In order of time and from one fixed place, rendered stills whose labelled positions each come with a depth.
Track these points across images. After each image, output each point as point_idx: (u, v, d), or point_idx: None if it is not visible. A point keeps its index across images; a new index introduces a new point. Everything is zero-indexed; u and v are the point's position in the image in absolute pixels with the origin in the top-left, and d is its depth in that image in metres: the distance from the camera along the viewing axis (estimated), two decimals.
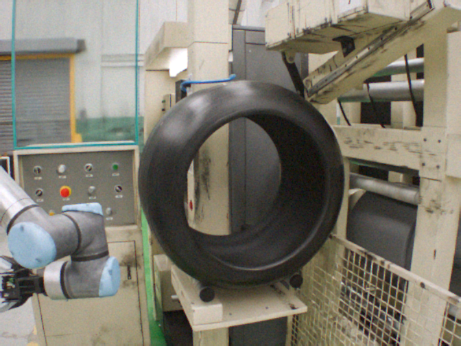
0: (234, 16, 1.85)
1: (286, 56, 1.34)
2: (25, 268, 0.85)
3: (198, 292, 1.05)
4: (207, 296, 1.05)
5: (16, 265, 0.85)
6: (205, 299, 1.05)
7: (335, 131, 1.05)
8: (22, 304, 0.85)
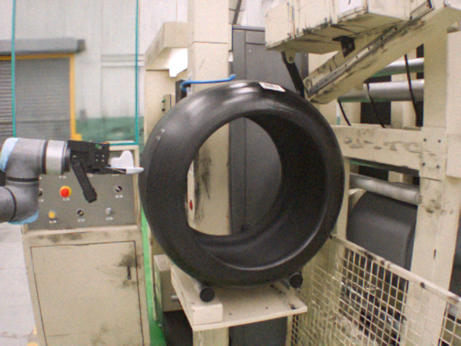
0: (234, 16, 1.85)
1: (286, 56, 1.34)
2: (92, 167, 0.95)
3: (208, 299, 1.07)
4: (208, 295, 1.05)
5: (107, 167, 0.96)
6: (212, 294, 1.05)
7: (278, 89, 0.98)
8: None
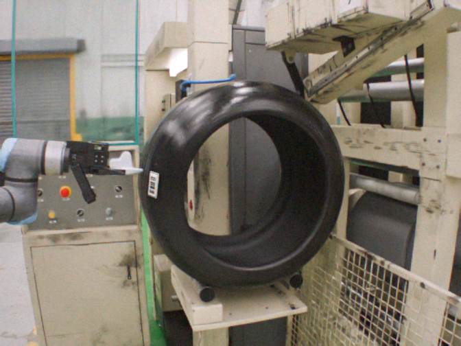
0: (234, 16, 1.85)
1: (286, 56, 1.34)
2: (92, 168, 0.95)
3: (198, 292, 1.05)
4: (207, 296, 1.05)
5: (105, 167, 0.96)
6: (204, 299, 1.04)
7: (157, 180, 0.92)
8: None
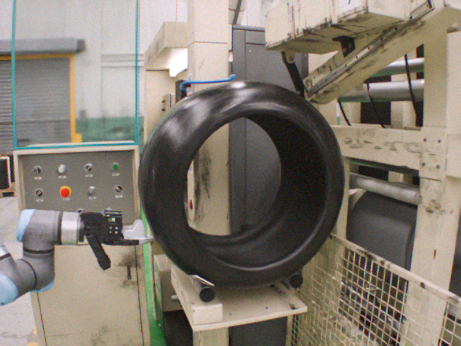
0: (234, 16, 1.85)
1: (286, 56, 1.34)
2: (106, 239, 0.99)
3: (213, 289, 1.07)
4: (207, 295, 1.05)
5: (120, 239, 1.00)
6: (206, 291, 1.04)
7: (201, 279, 0.99)
8: (122, 233, 1.08)
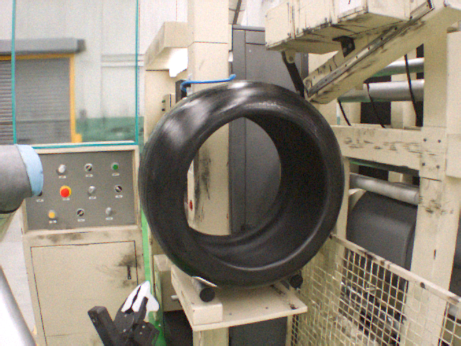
0: (234, 16, 1.85)
1: (286, 56, 1.34)
2: None
3: (213, 292, 1.07)
4: (207, 295, 1.05)
5: None
6: (208, 291, 1.04)
7: (203, 280, 0.99)
8: (144, 313, 0.79)
